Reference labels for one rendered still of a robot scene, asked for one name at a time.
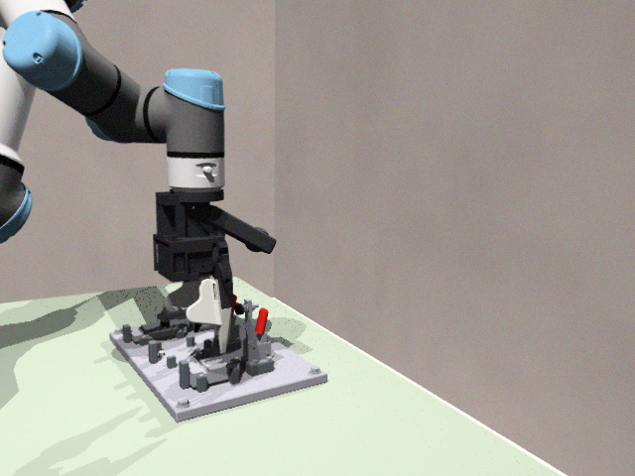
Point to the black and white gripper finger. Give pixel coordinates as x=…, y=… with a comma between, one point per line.
x=185, y=296
x=215, y=301

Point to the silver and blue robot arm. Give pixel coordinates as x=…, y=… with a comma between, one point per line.
x=48, y=50

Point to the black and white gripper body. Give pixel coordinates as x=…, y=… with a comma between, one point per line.
x=181, y=231

